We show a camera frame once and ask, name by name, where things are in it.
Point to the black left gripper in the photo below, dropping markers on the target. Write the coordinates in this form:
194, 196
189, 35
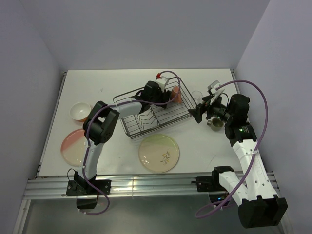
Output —
168, 93

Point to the clear glass cup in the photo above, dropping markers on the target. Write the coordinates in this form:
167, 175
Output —
197, 96

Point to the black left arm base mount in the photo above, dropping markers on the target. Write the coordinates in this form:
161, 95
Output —
88, 193

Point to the aluminium frame rail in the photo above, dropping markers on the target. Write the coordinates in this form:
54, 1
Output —
121, 186

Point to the dark wire dish rack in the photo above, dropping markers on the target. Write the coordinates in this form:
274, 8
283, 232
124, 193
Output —
157, 117

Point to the grey-green ceramic cup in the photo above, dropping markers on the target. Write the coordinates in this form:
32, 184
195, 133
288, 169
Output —
215, 124

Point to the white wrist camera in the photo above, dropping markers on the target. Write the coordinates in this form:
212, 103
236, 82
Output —
162, 81
215, 90

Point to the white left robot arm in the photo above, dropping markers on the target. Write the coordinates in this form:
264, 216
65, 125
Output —
101, 122

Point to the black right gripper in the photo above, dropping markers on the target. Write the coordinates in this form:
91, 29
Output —
201, 108

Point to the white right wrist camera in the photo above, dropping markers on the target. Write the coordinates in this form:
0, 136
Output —
215, 90

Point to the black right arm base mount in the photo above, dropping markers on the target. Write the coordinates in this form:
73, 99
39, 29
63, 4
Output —
208, 184

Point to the pink ceramic mug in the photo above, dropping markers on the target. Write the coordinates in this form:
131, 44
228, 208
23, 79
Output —
176, 95

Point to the green and cream plate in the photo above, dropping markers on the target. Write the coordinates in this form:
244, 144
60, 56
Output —
158, 153

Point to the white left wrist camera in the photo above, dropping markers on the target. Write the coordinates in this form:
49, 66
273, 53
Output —
162, 81

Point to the pink and cream plate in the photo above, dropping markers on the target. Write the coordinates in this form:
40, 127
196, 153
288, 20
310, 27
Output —
74, 146

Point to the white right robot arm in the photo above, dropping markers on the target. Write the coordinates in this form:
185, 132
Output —
258, 202

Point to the orange and white bowl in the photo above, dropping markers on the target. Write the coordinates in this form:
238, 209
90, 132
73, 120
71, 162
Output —
80, 111

